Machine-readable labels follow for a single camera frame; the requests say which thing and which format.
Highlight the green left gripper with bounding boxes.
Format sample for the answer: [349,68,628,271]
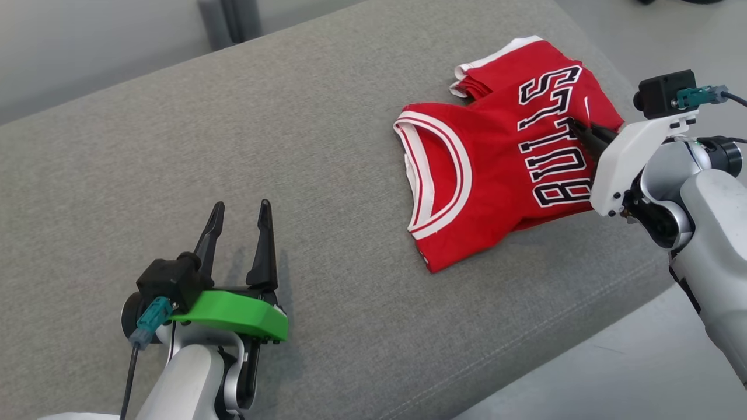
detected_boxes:
[170,199,290,344]

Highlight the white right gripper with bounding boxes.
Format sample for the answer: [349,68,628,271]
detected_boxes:
[568,111,699,218]

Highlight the red shorts with white trim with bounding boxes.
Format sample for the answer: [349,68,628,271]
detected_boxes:
[448,36,584,101]

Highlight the red Bulls basketball jersey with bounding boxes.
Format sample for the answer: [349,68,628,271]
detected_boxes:
[393,61,626,274]

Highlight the teal-plug left camera cable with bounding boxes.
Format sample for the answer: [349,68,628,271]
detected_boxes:
[118,296,174,420]

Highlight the teal-plug camera cable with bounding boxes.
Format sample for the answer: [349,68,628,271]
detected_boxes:
[676,85,747,110]
[118,296,174,420]

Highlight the teal-plug right camera cable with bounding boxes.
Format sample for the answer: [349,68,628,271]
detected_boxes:
[676,85,747,110]

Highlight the white left cable label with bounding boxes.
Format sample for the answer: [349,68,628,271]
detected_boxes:
[38,412,124,420]

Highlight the grey background post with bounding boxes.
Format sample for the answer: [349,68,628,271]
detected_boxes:
[197,0,264,52]

